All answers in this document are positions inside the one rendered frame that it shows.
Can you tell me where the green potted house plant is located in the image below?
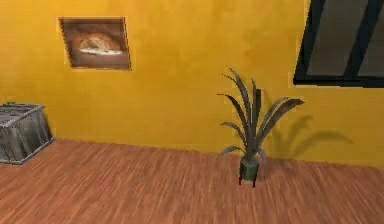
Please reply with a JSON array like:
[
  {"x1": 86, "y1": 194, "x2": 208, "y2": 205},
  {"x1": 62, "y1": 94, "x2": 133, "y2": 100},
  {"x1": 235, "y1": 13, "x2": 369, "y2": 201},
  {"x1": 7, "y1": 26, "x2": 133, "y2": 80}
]
[{"x1": 217, "y1": 66, "x2": 306, "y2": 188}]

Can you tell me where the grey slatted cabinet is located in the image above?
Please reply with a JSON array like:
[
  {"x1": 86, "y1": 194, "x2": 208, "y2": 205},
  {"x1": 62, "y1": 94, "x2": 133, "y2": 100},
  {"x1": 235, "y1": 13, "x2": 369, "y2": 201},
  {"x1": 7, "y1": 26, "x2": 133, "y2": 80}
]
[{"x1": 0, "y1": 102, "x2": 57, "y2": 166}]

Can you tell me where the black framed window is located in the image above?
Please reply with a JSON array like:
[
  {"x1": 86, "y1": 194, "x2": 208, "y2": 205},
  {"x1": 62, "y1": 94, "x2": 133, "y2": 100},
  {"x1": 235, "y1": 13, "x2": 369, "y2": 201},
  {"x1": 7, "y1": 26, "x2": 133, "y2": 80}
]
[{"x1": 292, "y1": 0, "x2": 384, "y2": 89}]

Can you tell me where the brown framed wall picture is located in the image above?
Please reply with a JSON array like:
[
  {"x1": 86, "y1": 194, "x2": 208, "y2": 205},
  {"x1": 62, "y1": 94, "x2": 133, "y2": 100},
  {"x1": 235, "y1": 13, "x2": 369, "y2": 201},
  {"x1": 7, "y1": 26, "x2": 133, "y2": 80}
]
[{"x1": 58, "y1": 16, "x2": 132, "y2": 72}]

